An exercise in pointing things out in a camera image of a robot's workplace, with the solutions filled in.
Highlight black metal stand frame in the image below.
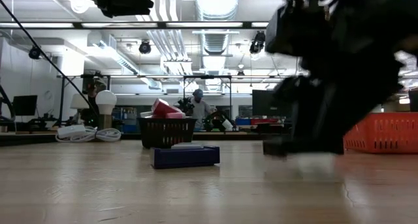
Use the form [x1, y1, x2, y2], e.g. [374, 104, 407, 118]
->
[182, 74, 233, 119]

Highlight orange plastic basket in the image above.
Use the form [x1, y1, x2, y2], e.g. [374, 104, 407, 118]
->
[342, 112, 418, 154]

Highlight black plastic basket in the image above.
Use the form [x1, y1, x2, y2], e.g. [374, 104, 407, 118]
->
[137, 117, 198, 150]

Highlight black ceiling spotlight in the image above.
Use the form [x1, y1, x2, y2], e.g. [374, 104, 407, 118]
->
[28, 46, 42, 60]
[138, 40, 152, 54]

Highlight large red power adapter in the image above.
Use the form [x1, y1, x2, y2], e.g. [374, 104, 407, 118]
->
[152, 98, 184, 118]

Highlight navy blue box pale lid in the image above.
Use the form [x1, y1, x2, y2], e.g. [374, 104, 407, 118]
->
[150, 142, 221, 170]

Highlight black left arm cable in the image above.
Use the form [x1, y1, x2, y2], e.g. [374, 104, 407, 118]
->
[0, 0, 101, 119]

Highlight black computer monitor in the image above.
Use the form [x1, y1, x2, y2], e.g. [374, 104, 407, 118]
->
[251, 89, 278, 118]
[408, 89, 418, 113]

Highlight black cable loop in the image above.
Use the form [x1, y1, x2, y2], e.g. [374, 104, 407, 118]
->
[0, 84, 16, 121]

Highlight white light bulb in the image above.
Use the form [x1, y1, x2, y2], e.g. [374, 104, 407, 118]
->
[95, 89, 118, 131]

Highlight blue storage bins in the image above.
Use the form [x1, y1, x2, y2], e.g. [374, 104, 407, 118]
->
[114, 106, 138, 133]

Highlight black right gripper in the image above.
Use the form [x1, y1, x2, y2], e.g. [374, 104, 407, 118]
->
[273, 1, 405, 140]

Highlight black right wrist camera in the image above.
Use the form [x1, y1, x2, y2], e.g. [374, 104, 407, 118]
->
[265, 5, 297, 54]

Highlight white coiled power cord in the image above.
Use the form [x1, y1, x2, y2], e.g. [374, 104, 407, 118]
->
[55, 124, 122, 143]

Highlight black aluminium rig frame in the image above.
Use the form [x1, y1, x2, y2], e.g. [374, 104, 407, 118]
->
[0, 131, 265, 142]

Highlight person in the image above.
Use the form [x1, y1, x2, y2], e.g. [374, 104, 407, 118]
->
[187, 88, 214, 133]

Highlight silver ventilation duct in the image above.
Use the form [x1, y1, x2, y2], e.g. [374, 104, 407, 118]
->
[195, 0, 241, 21]

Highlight small black monitor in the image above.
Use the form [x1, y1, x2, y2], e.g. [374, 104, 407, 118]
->
[12, 95, 39, 116]

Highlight black hanging camera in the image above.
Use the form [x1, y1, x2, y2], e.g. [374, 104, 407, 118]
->
[249, 30, 267, 55]

